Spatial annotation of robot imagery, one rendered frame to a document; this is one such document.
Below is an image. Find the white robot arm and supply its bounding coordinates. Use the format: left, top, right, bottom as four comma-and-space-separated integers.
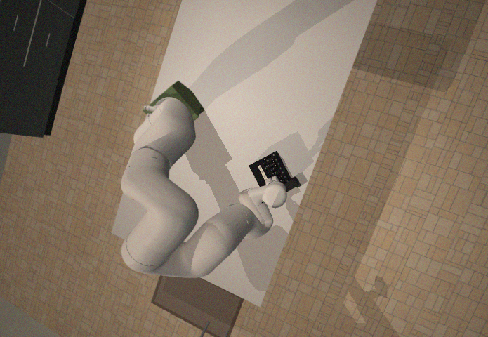
121, 98, 308, 278

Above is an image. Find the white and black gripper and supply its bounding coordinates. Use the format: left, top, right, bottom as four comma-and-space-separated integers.
265, 176, 279, 185

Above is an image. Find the black lighting desk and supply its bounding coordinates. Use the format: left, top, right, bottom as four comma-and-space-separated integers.
249, 151, 292, 187

